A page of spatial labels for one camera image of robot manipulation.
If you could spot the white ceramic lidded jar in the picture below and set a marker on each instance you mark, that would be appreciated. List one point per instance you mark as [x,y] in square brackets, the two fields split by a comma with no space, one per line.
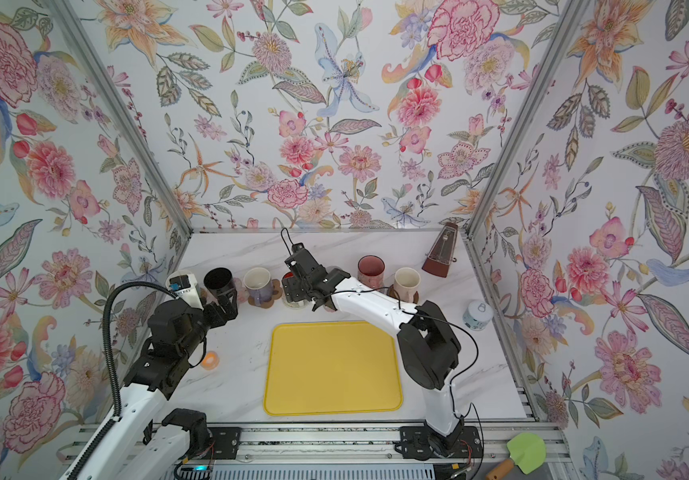
[478,315]

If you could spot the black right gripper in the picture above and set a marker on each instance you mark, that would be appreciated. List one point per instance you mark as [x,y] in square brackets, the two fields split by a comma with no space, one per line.
[292,287]

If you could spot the cream mug pink handle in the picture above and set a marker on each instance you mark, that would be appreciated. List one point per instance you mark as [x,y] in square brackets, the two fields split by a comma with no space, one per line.
[405,278]

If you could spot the brown wooden metronome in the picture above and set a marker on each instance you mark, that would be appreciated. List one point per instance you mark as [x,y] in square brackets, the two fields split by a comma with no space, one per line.
[441,255]

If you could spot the white mug purple handle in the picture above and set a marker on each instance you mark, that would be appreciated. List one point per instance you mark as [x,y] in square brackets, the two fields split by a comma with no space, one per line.
[256,281]

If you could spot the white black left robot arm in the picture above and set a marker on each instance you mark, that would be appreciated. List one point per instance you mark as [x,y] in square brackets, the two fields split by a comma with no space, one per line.
[134,441]

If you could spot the pale pink flower coaster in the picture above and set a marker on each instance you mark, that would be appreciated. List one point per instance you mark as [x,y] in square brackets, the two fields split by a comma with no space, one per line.
[242,294]

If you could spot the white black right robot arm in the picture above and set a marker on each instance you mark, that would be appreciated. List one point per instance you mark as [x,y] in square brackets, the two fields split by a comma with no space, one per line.
[429,349]

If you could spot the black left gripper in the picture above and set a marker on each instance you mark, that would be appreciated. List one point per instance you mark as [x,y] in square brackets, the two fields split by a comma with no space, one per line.
[230,312]

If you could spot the yellow tray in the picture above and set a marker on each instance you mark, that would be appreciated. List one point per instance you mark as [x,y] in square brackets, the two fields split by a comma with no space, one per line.
[331,368]

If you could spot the red interior white mug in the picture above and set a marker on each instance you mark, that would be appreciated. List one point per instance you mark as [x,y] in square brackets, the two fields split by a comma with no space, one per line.
[294,296]

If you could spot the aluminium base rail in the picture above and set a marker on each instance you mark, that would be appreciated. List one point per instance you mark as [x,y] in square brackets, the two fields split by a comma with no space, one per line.
[360,442]

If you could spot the black mug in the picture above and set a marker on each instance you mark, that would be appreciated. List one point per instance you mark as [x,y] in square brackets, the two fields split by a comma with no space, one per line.
[220,283]

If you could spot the small orange ball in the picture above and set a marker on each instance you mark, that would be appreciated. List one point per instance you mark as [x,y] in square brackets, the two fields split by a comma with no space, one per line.
[210,361]

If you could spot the green silicone spatula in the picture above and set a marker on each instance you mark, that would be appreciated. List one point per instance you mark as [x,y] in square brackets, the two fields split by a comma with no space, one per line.
[527,452]

